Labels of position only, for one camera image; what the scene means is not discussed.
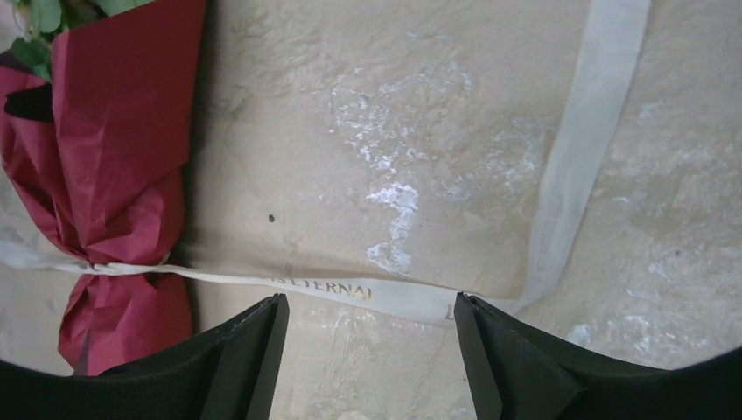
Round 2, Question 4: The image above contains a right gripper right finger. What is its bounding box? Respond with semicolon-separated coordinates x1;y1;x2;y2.
454;293;741;419

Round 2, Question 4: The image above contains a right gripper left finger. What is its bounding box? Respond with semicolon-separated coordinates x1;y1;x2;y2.
1;294;290;419

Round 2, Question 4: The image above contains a dark red wrapping paper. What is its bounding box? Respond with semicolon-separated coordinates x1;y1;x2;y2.
1;1;207;375

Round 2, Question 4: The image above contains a cream ribbon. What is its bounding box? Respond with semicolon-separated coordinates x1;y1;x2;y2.
0;0;653;329

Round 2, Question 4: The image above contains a pale pink flower stem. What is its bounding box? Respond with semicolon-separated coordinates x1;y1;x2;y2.
8;0;149;81

